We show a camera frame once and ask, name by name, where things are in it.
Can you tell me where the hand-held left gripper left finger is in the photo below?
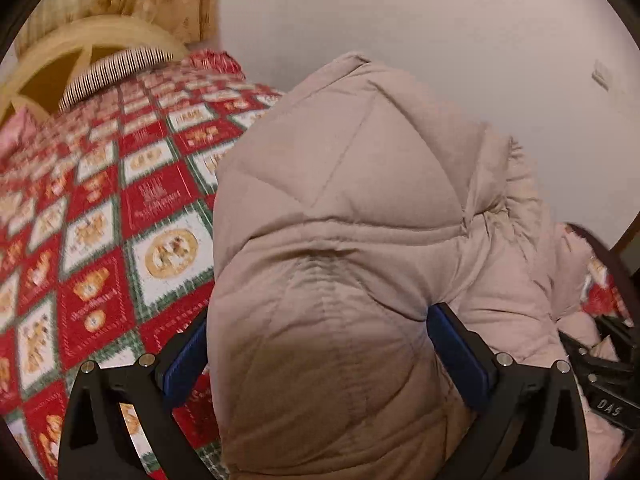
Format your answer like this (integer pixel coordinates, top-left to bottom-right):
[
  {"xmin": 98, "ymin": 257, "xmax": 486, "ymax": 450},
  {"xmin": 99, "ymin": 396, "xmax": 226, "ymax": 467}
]
[{"xmin": 57, "ymin": 310, "xmax": 222, "ymax": 480}]

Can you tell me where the cream wooden arched headboard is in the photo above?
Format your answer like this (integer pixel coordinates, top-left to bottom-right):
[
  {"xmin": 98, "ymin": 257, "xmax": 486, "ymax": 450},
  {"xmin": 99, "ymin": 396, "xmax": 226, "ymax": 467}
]
[{"xmin": 0, "ymin": 14, "xmax": 189, "ymax": 122}]

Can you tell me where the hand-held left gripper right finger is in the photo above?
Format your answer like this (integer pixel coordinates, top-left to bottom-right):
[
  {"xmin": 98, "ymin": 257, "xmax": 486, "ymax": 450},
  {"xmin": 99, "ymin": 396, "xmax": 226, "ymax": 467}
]
[{"xmin": 427, "ymin": 302, "xmax": 592, "ymax": 480}]

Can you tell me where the red printed checkered bedspread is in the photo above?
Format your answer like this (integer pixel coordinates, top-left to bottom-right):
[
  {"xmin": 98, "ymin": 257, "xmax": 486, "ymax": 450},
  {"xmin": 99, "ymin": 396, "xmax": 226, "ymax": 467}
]
[{"xmin": 0, "ymin": 49, "xmax": 632, "ymax": 480}]

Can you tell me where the pink pillow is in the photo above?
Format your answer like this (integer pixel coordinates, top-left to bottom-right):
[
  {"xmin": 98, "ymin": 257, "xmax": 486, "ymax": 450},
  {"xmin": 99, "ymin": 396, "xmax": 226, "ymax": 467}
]
[{"xmin": 0, "ymin": 107, "xmax": 39, "ymax": 157}]

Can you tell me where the striped pillow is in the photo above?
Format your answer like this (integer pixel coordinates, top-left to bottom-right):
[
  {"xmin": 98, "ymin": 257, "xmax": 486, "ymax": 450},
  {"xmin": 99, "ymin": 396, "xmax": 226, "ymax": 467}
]
[{"xmin": 57, "ymin": 46, "xmax": 176, "ymax": 114}]

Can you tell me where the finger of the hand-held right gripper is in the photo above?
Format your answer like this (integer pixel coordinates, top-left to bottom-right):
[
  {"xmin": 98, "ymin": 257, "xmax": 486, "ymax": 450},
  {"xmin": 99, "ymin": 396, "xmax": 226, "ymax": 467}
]
[{"xmin": 556, "ymin": 314, "xmax": 640, "ymax": 382}]

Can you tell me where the white wall switch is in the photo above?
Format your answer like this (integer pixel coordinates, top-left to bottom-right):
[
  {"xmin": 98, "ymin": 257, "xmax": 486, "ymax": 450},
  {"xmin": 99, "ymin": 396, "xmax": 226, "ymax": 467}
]
[{"xmin": 591, "ymin": 59, "xmax": 612, "ymax": 92}]

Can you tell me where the beige puffer jacket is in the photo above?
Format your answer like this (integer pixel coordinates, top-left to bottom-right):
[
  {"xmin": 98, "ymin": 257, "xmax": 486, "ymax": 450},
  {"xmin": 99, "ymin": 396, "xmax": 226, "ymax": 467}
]
[{"xmin": 205, "ymin": 50, "xmax": 627, "ymax": 480}]

